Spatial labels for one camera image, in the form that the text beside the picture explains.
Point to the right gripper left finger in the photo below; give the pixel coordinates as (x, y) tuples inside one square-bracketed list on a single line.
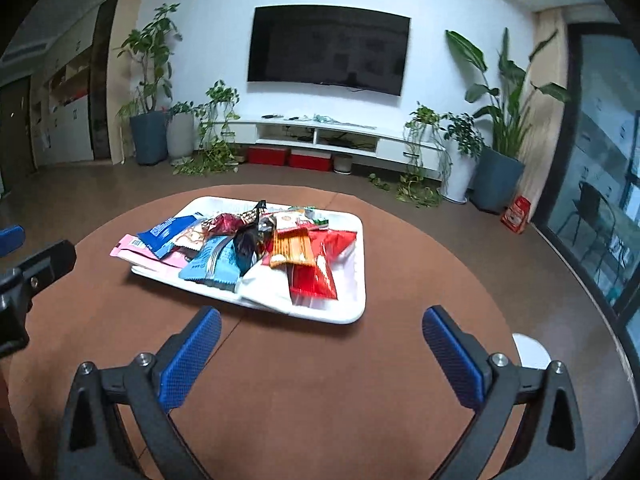
[(94, 443)]

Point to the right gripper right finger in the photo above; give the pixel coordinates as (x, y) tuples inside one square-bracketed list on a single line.
[(549, 443)]

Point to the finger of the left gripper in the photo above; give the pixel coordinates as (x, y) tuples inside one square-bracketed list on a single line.
[(11, 238), (26, 280)]

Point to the orange snack bar wrapper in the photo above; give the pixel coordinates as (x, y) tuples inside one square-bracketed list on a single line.
[(292, 247)]

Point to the red white patterned snack packet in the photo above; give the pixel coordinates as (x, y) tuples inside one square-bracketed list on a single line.
[(229, 224)]

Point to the brown entrance door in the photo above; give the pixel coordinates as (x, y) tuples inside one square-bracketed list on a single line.
[(17, 160)]

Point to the white round stool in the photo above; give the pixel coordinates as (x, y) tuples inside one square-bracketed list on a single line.
[(531, 352)]

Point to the pink snack packet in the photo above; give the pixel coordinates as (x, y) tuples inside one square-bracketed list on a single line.
[(131, 245)]

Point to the dark blue snack packet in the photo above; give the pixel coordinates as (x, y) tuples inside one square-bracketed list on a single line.
[(159, 238)]

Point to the light blue snack packet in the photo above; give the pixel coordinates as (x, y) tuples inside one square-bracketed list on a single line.
[(215, 265)]

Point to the trailing plant white pot left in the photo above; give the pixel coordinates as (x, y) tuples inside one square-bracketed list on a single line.
[(213, 152)]

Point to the trailing plant white pot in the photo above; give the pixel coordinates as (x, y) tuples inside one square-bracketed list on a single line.
[(458, 135), (213, 152)]

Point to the red gift bag on floor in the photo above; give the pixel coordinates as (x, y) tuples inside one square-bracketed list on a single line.
[(516, 216)]

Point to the black snack packet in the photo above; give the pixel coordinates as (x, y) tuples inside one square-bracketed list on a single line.
[(248, 250)]

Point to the black outdoor chair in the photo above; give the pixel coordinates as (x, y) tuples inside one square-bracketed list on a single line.
[(592, 209)]

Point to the tall plant blue pot left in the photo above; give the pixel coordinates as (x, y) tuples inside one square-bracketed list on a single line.
[(150, 48)]

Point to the tall plant blue pot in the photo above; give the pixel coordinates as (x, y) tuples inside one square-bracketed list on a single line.
[(508, 109), (150, 48)]

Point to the red storage box left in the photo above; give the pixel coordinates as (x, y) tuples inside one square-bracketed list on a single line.
[(267, 155)]

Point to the red storage box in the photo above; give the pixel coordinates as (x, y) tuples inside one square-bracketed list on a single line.
[(267, 155), (309, 159)]

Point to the red snack bag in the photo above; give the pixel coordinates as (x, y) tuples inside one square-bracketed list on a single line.
[(317, 281)]

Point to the white rectangular tray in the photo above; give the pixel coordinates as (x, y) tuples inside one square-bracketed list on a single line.
[(348, 273)]

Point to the red storage box right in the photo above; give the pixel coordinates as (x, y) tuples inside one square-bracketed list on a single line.
[(309, 159)]

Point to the white low TV console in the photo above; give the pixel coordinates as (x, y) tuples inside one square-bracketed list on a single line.
[(366, 146)]

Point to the trailing plant white pot right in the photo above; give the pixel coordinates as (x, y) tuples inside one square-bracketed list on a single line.
[(458, 135)]

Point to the tall plant blue pot right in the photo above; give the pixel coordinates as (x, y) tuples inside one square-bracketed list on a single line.
[(508, 109)]

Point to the wall-mounted black television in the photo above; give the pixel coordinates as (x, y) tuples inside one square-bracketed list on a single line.
[(331, 45)]

